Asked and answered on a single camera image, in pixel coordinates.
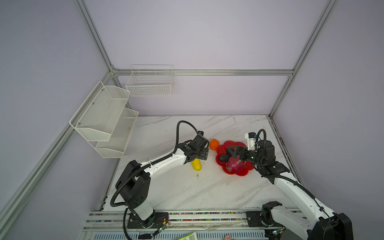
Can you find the white mesh upper shelf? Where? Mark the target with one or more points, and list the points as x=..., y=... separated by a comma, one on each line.
x=97, y=118

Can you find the orange fake fruit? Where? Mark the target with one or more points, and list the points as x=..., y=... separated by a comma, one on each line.
x=214, y=144

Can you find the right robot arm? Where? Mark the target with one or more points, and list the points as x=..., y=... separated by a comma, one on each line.
x=318, y=223

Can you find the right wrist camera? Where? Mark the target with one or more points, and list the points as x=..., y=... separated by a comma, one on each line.
x=251, y=139

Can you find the red flower-shaped fruit bowl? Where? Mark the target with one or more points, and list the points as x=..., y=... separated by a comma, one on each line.
x=222, y=150

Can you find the yellow fake fruit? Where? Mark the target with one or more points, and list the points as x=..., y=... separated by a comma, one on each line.
x=196, y=164

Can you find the white mesh lower shelf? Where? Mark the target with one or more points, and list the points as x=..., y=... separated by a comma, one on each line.
x=117, y=145

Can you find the white wire basket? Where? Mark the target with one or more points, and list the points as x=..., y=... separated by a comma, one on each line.
x=151, y=81

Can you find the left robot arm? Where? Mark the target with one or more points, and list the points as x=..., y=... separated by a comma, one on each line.
x=132, y=187

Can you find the pink dragon fruit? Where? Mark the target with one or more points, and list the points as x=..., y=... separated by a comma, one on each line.
x=235, y=167

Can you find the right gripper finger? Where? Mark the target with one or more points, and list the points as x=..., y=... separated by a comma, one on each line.
x=236, y=150
x=236, y=159

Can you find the green white paper packet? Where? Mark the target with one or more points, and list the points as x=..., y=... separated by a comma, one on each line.
x=191, y=236

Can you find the dark avocado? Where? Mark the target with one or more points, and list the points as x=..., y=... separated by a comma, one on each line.
x=224, y=158

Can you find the white mesh shelf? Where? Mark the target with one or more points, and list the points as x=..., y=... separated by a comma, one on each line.
x=117, y=145
x=97, y=118

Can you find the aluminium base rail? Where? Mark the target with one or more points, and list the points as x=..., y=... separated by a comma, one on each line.
x=206, y=224

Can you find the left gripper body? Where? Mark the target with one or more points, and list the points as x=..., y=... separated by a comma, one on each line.
x=199, y=152

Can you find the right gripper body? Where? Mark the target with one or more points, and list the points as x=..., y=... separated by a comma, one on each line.
x=252, y=156

